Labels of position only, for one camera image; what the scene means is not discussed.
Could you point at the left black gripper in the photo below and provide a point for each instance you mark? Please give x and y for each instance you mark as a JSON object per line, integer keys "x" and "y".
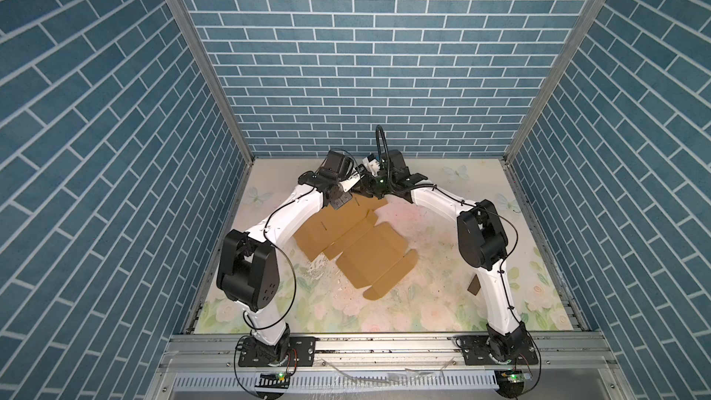
{"x": 346, "y": 196}

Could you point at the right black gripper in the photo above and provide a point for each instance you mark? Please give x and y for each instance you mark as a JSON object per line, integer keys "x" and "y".
{"x": 366, "y": 185}

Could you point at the left green circuit board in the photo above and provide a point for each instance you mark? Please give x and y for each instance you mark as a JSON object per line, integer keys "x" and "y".
{"x": 267, "y": 381}

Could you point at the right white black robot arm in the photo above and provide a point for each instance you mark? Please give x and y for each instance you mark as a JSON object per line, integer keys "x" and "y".
{"x": 481, "y": 240}

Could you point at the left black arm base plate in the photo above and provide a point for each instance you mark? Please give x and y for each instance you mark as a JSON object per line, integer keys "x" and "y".
{"x": 252, "y": 353}

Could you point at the white slotted cable duct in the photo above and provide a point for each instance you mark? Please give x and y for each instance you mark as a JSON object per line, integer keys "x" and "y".
{"x": 331, "y": 382}

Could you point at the right green circuit board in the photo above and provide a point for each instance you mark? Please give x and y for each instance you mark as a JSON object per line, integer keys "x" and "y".
{"x": 511, "y": 377}

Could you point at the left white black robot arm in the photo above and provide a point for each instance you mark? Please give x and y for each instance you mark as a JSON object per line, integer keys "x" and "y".
{"x": 249, "y": 272}

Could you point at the aluminium mounting rail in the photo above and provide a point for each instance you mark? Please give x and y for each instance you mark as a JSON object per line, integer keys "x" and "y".
{"x": 560, "y": 350}

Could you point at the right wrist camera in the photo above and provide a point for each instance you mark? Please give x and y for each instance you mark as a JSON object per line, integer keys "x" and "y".
{"x": 372, "y": 164}

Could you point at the small brown cardboard piece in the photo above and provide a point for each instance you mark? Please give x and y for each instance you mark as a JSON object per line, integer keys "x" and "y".
{"x": 475, "y": 285}

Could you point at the brown cardboard box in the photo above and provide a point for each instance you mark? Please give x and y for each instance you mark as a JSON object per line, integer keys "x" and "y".
{"x": 371, "y": 254}

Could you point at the green circuit board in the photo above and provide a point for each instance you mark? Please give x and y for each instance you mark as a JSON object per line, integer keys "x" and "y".
{"x": 511, "y": 377}
{"x": 267, "y": 381}

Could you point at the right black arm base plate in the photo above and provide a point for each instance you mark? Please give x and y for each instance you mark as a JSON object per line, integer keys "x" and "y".
{"x": 483, "y": 350}

